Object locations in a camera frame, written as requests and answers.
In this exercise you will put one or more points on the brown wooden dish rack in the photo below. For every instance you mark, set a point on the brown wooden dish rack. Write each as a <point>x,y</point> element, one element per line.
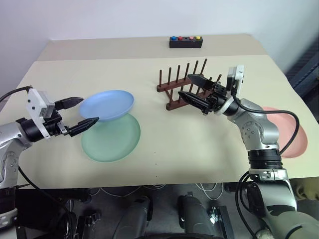
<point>164,87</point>

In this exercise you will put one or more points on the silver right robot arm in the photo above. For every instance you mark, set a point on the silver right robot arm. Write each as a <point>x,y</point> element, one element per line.
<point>259,129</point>

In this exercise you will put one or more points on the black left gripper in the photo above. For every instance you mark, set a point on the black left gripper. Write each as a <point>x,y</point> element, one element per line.
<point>53,125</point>

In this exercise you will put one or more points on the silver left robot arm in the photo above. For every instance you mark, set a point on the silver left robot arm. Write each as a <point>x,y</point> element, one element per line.
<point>10,134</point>

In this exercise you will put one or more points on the black button box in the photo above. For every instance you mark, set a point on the black button box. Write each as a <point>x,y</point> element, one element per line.
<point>185,44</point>

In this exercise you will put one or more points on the blue plastic plate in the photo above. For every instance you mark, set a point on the blue plastic plate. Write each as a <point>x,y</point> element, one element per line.
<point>107,104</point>

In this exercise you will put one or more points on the yellow fuzzy cloth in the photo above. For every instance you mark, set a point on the yellow fuzzy cloth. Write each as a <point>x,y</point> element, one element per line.
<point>307,189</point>

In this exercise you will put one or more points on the green plastic plate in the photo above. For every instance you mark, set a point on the green plastic plate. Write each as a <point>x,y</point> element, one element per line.
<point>112,142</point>

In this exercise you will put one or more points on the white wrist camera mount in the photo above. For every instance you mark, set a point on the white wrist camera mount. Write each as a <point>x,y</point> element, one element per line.
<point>238,74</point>
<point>33,99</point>

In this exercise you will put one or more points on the cream table cover sheet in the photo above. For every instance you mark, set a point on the cream table cover sheet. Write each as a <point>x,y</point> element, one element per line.
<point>174,139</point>

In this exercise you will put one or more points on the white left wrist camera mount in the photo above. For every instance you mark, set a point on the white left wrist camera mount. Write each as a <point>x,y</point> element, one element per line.
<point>33,99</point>

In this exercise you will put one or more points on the dark rounded shape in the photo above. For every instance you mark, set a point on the dark rounded shape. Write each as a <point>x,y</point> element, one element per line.
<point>193,216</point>
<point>135,216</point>

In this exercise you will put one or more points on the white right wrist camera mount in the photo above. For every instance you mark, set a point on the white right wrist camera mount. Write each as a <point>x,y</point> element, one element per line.
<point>238,74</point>

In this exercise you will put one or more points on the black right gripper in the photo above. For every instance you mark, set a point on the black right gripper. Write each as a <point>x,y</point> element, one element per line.
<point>216,99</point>

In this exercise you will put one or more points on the red plastic plate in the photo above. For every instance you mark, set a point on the red plastic plate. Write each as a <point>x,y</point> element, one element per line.
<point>302,143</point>

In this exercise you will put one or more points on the black metal bracket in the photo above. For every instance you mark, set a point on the black metal bracket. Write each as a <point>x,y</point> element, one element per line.
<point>221,219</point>

